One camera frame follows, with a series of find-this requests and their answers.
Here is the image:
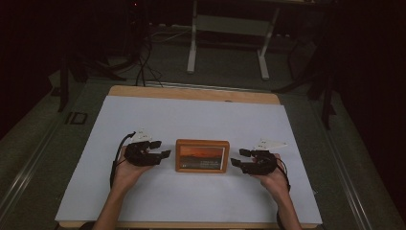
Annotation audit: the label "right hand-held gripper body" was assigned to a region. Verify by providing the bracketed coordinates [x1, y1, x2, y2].
[242, 138, 288, 176]

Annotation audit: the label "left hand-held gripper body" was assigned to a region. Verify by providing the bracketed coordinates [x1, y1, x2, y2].
[124, 128, 162, 168]

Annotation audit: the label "wooden photo frame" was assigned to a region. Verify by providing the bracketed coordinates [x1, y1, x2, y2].
[174, 138, 231, 174]

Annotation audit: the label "person's left hand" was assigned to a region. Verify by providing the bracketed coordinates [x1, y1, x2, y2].
[111, 147, 155, 194]

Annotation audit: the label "person's right hand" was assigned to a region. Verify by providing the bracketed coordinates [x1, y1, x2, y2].
[259, 152, 292, 201]

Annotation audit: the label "white table mat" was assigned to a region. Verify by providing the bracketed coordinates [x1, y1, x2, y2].
[55, 95, 324, 225]

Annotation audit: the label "black metal stand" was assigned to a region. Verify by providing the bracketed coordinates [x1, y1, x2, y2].
[272, 18, 338, 130]
[56, 37, 142, 113]

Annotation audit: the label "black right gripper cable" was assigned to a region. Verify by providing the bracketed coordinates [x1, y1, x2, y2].
[275, 157, 292, 194]

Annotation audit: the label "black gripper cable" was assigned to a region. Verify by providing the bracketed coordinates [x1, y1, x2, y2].
[275, 157, 292, 194]
[109, 130, 137, 190]

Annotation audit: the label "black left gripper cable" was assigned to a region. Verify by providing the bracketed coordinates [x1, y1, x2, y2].
[109, 130, 137, 190]

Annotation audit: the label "black rectangular bracket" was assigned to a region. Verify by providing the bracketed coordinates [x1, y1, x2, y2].
[65, 111, 89, 126]

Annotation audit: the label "aluminium floor rail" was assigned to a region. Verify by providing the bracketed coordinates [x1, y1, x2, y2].
[145, 80, 272, 94]
[0, 106, 70, 221]
[310, 95, 374, 230]

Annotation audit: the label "black floor cables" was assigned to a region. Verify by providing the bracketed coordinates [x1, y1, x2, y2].
[134, 28, 165, 88]

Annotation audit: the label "white metal desk frame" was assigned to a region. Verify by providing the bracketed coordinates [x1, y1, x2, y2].
[186, 0, 282, 81]

